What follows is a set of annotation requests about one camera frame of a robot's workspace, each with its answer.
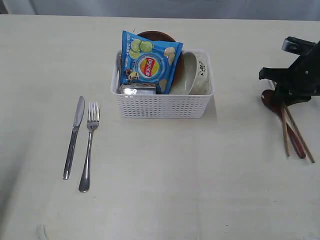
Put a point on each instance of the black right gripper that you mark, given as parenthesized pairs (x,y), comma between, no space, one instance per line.
(298,82)

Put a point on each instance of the wooden chopstick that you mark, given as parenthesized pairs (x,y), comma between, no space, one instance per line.
(285,131)
(299,135)

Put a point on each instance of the dark red wooden spoon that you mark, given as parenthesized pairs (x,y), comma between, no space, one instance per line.
(266,98)

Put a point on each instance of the white ceramic bowl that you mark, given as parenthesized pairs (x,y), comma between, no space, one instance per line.
(195,76)

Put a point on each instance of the brown round plate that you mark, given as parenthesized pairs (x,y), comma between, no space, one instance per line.
(160,36)

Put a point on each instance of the blue Lays chips bag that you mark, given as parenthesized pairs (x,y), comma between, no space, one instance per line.
(147,65)

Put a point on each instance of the steel cup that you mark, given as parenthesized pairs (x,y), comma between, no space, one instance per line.
(138,89)

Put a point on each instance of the silver fork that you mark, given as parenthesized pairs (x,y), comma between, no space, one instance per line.
(93,120)

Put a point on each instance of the silver table knife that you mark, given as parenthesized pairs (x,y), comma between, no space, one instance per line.
(74,133)

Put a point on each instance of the white perforated plastic basket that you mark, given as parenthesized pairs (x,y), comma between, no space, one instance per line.
(164,106)

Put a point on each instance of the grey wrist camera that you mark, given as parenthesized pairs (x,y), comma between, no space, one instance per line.
(297,46)

